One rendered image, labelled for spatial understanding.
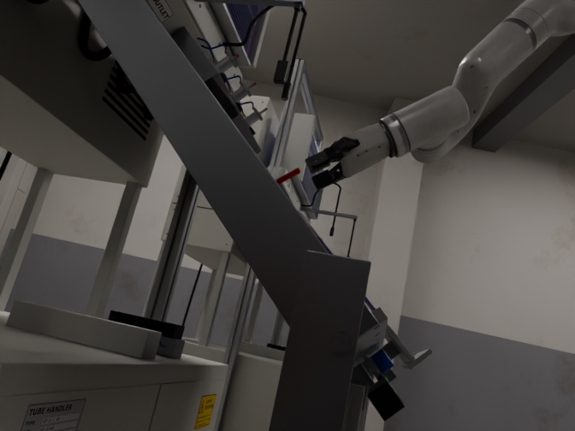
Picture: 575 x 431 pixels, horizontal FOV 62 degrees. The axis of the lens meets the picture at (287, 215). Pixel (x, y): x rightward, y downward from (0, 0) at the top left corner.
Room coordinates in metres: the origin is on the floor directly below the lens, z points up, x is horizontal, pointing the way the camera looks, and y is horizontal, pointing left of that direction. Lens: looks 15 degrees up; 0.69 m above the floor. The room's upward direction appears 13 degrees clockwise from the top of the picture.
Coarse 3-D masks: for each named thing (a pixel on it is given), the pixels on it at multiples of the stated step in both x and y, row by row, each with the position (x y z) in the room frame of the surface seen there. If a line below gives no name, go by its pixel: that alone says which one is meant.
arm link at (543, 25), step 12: (528, 0) 0.82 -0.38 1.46; (540, 0) 0.80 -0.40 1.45; (552, 0) 0.79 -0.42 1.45; (564, 0) 0.79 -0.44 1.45; (516, 12) 0.82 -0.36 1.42; (528, 12) 0.80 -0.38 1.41; (540, 12) 0.80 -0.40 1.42; (552, 12) 0.80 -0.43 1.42; (564, 12) 0.80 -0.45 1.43; (528, 24) 0.80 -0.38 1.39; (540, 24) 0.80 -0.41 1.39; (552, 24) 0.81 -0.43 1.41; (564, 24) 0.81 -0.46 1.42; (540, 36) 0.81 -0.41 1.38; (552, 36) 0.85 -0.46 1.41
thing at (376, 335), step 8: (376, 312) 0.41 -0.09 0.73; (384, 312) 0.41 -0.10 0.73; (384, 320) 0.41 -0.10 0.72; (376, 328) 0.44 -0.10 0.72; (384, 328) 0.51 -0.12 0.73; (368, 336) 0.46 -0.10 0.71; (376, 336) 0.55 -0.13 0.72; (384, 336) 0.67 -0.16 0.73; (360, 344) 0.49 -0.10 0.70; (368, 344) 0.58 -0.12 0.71; (376, 344) 0.71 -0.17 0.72; (360, 352) 0.65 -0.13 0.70; (368, 352) 0.81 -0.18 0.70; (360, 360) 0.90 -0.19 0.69
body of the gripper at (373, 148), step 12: (360, 132) 0.84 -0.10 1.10; (372, 132) 0.84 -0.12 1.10; (384, 132) 0.84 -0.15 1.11; (360, 144) 0.84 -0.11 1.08; (372, 144) 0.84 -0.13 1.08; (384, 144) 0.84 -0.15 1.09; (348, 156) 0.85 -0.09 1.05; (360, 156) 0.86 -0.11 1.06; (372, 156) 0.87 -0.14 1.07; (384, 156) 0.90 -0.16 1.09; (348, 168) 0.89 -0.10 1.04; (360, 168) 0.91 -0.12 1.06
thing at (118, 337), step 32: (224, 32) 1.04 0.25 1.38; (256, 32) 1.17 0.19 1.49; (256, 64) 1.19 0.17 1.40; (320, 256) 0.36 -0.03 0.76; (320, 288) 0.36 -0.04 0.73; (352, 288) 0.35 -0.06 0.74; (32, 320) 0.86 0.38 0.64; (64, 320) 0.84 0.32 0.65; (96, 320) 0.83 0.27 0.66; (128, 320) 0.99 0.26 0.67; (320, 320) 0.36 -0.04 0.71; (352, 320) 0.35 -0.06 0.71; (128, 352) 0.81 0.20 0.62; (160, 352) 0.97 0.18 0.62; (288, 352) 0.36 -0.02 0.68; (320, 352) 0.36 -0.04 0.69; (352, 352) 0.35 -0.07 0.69; (288, 384) 0.36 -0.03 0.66; (320, 384) 0.36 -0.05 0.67; (288, 416) 0.36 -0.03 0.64; (320, 416) 0.35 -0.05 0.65
